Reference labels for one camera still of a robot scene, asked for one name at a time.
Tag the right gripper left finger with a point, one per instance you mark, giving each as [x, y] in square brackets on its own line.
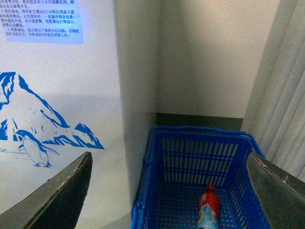
[56, 204]

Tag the blue plastic basket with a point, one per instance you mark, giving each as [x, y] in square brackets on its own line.
[180, 161]

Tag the red drink bottle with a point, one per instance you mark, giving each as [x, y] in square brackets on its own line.
[209, 209]

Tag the white chest freezer blue trim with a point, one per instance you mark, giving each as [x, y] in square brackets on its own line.
[77, 76]

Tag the white vertical blinds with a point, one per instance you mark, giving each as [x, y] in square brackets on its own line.
[275, 115]

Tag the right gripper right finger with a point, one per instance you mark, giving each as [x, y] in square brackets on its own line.
[281, 195]

